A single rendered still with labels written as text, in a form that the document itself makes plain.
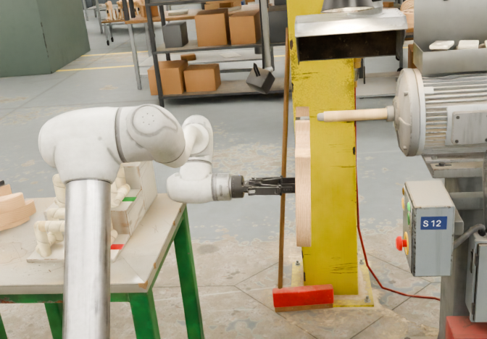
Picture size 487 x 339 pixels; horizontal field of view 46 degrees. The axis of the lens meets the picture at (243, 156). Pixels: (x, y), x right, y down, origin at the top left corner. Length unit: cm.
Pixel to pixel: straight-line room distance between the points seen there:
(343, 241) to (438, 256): 140
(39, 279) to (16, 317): 166
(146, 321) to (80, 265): 43
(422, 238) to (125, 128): 77
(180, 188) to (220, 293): 140
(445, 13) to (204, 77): 512
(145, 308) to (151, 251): 18
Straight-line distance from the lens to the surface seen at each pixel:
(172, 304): 316
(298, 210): 170
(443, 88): 166
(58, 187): 188
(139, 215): 192
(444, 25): 178
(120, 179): 189
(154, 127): 128
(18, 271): 181
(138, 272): 165
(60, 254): 181
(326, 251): 293
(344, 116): 171
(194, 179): 185
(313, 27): 164
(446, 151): 173
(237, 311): 304
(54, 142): 137
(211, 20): 654
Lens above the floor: 177
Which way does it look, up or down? 21 degrees down
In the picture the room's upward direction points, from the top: 5 degrees counter-clockwise
